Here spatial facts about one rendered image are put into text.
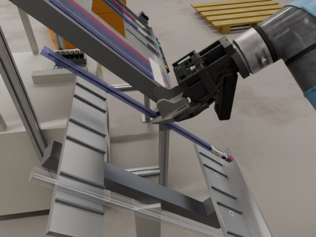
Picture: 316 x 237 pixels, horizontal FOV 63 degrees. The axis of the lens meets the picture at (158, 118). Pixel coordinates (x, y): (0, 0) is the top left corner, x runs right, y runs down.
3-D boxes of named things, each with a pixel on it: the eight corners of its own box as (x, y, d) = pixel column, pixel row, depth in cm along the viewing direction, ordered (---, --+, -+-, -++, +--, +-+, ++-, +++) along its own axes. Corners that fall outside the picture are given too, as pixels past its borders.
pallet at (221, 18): (266, 4, 407) (269, -4, 399) (303, 26, 342) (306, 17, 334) (189, 11, 385) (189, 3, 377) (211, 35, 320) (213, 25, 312)
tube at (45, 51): (227, 159, 69) (230, 156, 68) (229, 162, 68) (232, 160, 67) (41, 50, 43) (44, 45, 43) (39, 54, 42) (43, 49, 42)
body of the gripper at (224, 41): (168, 65, 52) (222, 29, 48) (189, 93, 57) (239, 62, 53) (175, 87, 46) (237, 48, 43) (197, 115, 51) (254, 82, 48)
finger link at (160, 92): (137, 94, 55) (174, 72, 52) (152, 111, 59) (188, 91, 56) (137, 104, 53) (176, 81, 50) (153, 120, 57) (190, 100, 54)
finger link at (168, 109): (138, 108, 52) (176, 82, 50) (154, 125, 56) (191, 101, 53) (139, 118, 50) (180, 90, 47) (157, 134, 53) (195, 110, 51)
